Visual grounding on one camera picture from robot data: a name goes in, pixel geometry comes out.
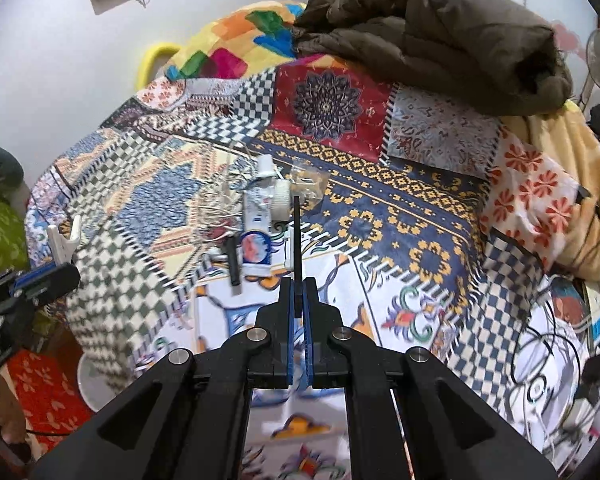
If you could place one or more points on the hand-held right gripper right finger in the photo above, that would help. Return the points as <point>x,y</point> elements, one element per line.
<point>307,340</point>

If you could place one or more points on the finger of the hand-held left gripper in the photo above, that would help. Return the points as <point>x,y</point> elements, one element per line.
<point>35,276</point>
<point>55,284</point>

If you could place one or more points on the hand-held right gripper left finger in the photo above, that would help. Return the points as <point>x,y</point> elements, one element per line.
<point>291,340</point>

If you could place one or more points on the white plastic hook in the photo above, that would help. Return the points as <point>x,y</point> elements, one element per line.
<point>60,245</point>

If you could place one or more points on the black plastic stick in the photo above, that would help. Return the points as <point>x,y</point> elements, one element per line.
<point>296,230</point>

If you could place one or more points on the white tape roll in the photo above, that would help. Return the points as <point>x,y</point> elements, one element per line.
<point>281,200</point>

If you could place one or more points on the clear plastic wrapper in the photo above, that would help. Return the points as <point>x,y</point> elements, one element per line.
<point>307,182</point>

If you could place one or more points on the green floral cloth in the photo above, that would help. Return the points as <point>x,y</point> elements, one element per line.
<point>0,230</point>

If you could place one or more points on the red floral cloth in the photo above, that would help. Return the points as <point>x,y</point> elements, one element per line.
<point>40,395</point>

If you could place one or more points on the white toothpaste tube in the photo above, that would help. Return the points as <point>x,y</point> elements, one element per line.
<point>255,250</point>

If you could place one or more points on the black marker pen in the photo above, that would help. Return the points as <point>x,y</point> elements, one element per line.
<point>232,260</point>

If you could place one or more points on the patchwork printed bedsheet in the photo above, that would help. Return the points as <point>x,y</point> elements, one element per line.
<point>430,220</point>

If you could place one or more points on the white power adapter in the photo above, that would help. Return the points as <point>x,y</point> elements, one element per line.
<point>265,166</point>

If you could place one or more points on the yellow plastic chair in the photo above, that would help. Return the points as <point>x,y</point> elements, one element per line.
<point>147,60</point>

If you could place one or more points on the colourful patchwork pillow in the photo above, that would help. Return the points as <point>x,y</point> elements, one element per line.
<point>220,35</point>

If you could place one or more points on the beige blanket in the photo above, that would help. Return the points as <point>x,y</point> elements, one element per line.
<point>555,140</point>

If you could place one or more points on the brown quilted blanket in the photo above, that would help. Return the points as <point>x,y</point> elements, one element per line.
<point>430,35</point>

